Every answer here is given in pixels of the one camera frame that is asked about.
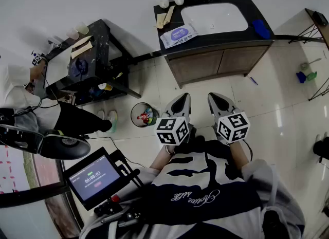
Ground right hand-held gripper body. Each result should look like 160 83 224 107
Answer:
212 109 250 145

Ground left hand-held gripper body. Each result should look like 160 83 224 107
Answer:
154 106 197 146

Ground white wet wipe pack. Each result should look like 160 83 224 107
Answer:
159 23 200 50

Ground person's left forearm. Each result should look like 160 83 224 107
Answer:
150 144 178 170

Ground person's right forearm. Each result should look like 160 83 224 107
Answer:
228 140 252 173

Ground black top wooden sink cabinet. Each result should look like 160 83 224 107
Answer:
153 0 276 89

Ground person's navy white shirt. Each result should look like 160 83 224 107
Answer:
79 135 306 239

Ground white sink basin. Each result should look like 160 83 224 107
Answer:
180 3 249 37

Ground beige paper packet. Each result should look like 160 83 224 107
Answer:
155 13 168 29
71 35 94 48
162 5 176 25
70 41 93 59

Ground grey green scoop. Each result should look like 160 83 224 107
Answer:
301 58 322 70

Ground black marble table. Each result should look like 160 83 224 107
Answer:
33 19 142 106

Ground black screen monitor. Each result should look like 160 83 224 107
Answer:
63 147 122 211

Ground black metal rack legs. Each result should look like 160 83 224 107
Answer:
308 77 329 102

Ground dark blue cloth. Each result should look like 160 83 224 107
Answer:
68 58 89 77

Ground black office chair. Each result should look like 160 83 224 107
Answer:
0 123 91 160

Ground translucent plastic cup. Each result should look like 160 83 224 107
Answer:
74 21 89 34
65 28 80 40

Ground black box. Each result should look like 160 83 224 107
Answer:
312 11 329 27

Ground black wire trash bin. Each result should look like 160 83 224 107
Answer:
130 102 160 128

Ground black floor cable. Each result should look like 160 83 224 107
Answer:
84 134 146 169

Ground wooden top black frame table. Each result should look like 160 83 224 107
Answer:
287 8 329 51

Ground black window frame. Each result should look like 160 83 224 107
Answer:
0 155 85 239

